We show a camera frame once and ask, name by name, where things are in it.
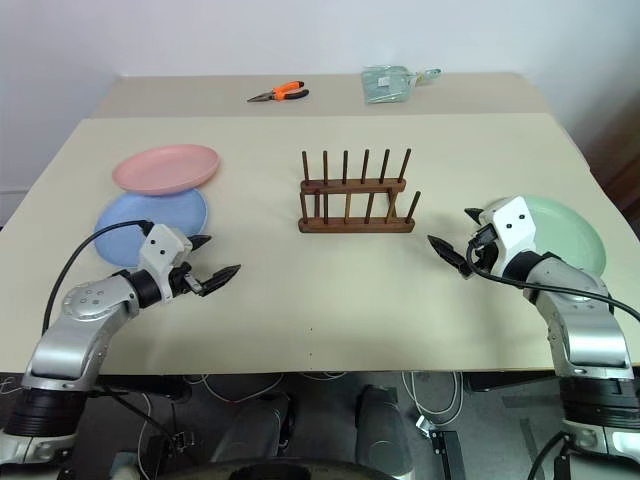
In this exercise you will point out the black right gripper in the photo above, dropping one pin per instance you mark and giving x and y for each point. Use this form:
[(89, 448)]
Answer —
[(486, 252)]

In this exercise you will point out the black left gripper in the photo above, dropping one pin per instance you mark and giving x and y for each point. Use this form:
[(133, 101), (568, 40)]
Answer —
[(181, 280)]

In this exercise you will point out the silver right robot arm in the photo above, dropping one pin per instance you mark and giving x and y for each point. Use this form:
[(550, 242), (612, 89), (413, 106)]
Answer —
[(575, 325)]

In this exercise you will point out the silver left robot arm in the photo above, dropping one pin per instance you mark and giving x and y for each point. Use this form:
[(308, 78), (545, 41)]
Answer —
[(75, 320)]

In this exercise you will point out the wooden dish rack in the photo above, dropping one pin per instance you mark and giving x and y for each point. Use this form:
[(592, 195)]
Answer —
[(350, 226)]

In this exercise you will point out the blue plate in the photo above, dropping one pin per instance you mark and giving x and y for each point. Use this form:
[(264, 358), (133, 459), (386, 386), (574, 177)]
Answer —
[(125, 210)]

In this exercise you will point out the pink plate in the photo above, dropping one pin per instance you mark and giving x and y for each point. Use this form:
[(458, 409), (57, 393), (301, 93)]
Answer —
[(165, 167)]

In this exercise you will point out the green plate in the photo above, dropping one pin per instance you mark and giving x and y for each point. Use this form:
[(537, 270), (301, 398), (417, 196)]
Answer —
[(565, 235)]

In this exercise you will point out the clear green plastic package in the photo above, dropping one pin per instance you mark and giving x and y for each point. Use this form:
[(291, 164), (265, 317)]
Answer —
[(385, 85)]

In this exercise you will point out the dark rounded robot leg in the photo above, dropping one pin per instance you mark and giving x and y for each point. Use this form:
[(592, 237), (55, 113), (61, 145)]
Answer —
[(255, 425), (380, 430)]

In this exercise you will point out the dark rounded robot torso edge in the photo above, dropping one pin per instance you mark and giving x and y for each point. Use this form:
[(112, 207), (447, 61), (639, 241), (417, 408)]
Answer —
[(290, 472)]

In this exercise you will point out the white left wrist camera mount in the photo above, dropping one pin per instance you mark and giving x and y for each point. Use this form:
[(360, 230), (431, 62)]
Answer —
[(162, 247)]

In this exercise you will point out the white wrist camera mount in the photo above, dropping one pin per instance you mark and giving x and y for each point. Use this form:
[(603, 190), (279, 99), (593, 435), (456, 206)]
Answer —
[(162, 247), (512, 220)]

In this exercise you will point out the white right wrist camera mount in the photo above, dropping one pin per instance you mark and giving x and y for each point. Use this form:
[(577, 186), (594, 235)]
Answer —
[(512, 220)]

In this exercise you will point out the black table frame bar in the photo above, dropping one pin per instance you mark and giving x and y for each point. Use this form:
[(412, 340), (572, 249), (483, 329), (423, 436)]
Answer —
[(150, 386), (510, 382)]

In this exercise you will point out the black metal floor bracket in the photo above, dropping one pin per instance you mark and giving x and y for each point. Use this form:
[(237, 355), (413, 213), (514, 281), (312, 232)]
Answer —
[(447, 455)]

